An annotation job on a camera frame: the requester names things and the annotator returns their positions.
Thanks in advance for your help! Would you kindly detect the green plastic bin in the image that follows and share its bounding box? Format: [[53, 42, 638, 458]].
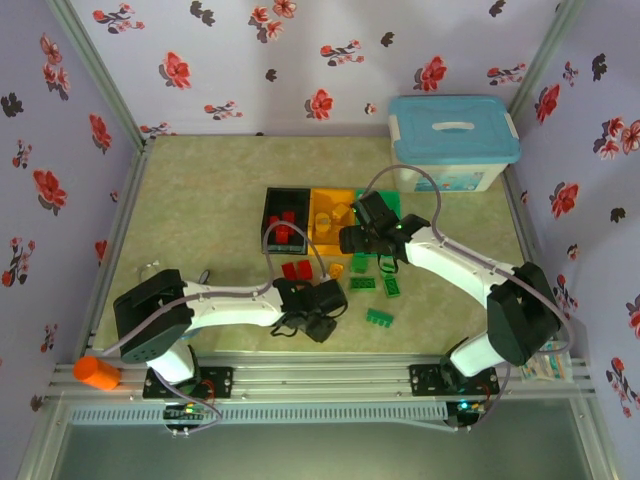
[[352, 187, 405, 261]]

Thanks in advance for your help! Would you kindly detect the thin black cable loop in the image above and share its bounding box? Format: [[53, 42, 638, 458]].
[[376, 252, 402, 276], [270, 318, 302, 338]]

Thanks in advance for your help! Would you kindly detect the aluminium front rail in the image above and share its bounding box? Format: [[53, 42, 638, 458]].
[[47, 355, 596, 404]]

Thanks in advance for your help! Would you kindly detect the aluminium corner post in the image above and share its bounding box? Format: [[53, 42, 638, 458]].
[[44, 0, 156, 151], [508, 0, 587, 116]]

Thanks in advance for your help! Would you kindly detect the black plastic bin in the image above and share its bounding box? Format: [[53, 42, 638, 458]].
[[261, 186, 312, 255]]

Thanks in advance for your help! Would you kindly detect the white storage box blue lid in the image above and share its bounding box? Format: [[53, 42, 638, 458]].
[[388, 94, 523, 195]]

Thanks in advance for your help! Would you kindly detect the grey slotted cable duct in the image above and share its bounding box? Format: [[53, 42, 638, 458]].
[[67, 402, 451, 427]]

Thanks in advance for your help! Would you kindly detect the orange cylinder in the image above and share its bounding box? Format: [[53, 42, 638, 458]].
[[73, 355, 123, 392]]

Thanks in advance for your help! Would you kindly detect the grey right arm cable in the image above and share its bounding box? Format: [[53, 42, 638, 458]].
[[363, 165, 574, 434]]

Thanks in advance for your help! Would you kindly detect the yellow plastic bin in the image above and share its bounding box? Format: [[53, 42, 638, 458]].
[[308, 186, 359, 257]]

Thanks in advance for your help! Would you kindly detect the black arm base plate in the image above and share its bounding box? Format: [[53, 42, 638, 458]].
[[408, 363, 501, 397], [143, 365, 235, 400]]

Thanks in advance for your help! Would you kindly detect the clear bag of packets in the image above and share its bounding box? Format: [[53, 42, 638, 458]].
[[519, 342, 575, 384]]

